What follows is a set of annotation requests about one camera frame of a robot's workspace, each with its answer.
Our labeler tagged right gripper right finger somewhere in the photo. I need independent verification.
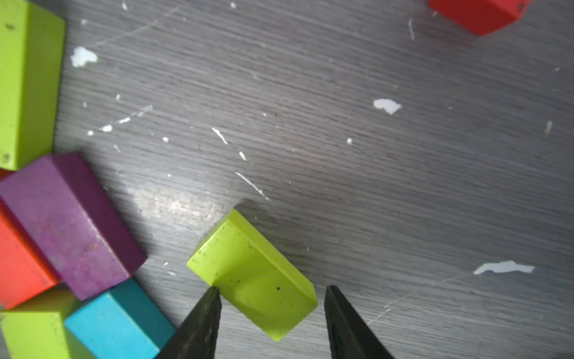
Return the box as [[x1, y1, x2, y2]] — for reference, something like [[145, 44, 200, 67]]
[[324, 285, 394, 359]]

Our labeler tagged lime block bottom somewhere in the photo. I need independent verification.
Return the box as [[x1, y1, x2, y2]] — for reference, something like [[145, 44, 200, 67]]
[[1, 289, 94, 359]]

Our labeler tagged red block pile lower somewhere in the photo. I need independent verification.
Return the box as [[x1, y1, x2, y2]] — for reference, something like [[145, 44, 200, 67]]
[[1, 200, 61, 310]]

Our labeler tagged lime block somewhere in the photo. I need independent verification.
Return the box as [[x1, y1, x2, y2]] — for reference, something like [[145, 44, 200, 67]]
[[1, 1, 66, 171], [186, 208, 319, 343], [1, 289, 94, 359]]

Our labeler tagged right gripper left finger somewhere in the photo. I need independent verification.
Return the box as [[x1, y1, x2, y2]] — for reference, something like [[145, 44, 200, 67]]
[[155, 287, 222, 359]]

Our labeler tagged purple block centre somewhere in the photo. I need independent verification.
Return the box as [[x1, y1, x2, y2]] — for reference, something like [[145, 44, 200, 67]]
[[1, 153, 147, 300]]

